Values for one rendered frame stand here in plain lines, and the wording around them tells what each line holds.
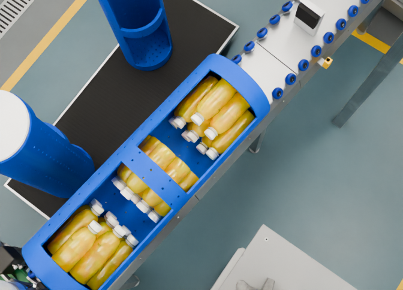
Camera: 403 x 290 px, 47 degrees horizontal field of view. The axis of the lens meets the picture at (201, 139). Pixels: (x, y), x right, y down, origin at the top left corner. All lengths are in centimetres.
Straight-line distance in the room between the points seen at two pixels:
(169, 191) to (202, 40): 147
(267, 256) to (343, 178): 128
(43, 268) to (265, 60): 108
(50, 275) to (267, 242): 66
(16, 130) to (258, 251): 94
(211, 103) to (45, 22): 186
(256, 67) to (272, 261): 74
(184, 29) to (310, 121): 90
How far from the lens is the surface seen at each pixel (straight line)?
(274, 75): 183
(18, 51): 315
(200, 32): 278
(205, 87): 158
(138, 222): 167
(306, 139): 274
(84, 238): 148
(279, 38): 190
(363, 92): 230
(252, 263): 154
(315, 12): 179
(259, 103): 152
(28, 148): 181
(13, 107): 182
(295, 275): 155
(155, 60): 271
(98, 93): 271
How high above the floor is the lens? 261
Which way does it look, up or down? 75 degrees down
